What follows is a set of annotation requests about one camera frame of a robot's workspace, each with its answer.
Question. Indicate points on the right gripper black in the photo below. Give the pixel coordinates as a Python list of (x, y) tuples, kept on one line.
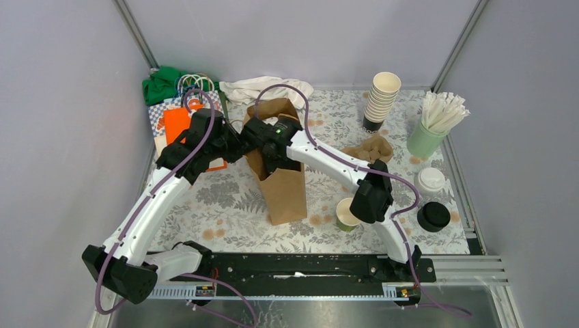
[(273, 168)]

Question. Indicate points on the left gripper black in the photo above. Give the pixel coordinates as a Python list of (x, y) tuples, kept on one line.
[(237, 152)]

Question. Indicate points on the brown paper bag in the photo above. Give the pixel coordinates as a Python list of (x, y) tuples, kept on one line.
[(284, 189)]

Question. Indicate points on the brown pulp cup carrier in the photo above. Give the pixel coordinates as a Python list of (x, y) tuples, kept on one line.
[(372, 149)]

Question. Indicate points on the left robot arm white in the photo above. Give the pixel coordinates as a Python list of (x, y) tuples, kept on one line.
[(121, 264)]

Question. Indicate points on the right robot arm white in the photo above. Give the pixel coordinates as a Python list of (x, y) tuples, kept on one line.
[(370, 184)]

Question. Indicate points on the blue checkered paper bag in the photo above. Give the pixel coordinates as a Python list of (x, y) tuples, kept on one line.
[(156, 115)]

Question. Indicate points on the orange paper bag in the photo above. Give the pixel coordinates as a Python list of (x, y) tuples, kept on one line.
[(178, 119)]

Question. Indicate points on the green cloth bag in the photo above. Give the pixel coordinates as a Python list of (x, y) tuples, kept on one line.
[(167, 82)]

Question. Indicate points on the green paper cup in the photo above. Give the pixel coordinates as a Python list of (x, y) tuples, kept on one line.
[(346, 221)]

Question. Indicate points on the stack of paper cups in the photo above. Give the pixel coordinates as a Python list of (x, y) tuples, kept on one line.
[(384, 90)]

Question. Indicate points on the green straw holder cup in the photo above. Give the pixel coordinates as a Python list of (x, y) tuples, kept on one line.
[(422, 142)]

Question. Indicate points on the white wrapped straws bundle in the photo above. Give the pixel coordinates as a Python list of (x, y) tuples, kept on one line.
[(441, 112)]

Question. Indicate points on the black cup lids stack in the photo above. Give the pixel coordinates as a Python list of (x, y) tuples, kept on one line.
[(433, 216)]

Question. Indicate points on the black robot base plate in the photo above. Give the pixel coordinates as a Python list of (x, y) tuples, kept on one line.
[(326, 272)]

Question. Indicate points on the white slotted cable duct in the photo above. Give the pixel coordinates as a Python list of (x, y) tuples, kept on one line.
[(380, 292)]

